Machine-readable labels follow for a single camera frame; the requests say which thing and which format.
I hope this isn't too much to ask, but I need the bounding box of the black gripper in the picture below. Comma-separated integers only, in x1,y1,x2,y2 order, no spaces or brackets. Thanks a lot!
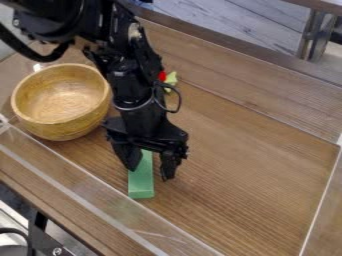
101,96,189,182

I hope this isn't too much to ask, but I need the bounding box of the black cable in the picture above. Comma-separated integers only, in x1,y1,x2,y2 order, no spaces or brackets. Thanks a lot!
0,227,37,256

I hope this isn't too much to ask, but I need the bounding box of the metal table leg background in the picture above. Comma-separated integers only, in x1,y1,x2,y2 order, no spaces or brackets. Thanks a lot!
296,9,338,62

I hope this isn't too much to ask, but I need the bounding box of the black stand under table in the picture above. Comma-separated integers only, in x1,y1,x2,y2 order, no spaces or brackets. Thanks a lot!
28,212,74,256

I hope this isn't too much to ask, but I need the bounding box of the clear acrylic table guard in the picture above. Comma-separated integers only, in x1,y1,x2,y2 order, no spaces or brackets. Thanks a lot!
0,114,223,256

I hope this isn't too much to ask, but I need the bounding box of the green rectangular stick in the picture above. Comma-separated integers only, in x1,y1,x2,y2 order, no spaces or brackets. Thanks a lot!
128,150,155,199

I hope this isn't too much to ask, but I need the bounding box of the brown wooden bowl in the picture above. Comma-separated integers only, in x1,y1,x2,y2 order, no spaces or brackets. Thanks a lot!
10,63,110,141

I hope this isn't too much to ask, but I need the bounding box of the red plush strawberry toy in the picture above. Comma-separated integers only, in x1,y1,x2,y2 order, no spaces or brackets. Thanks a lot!
159,71,177,87

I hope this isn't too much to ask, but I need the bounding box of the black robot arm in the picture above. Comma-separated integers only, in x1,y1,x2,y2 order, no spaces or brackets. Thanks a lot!
0,0,188,180

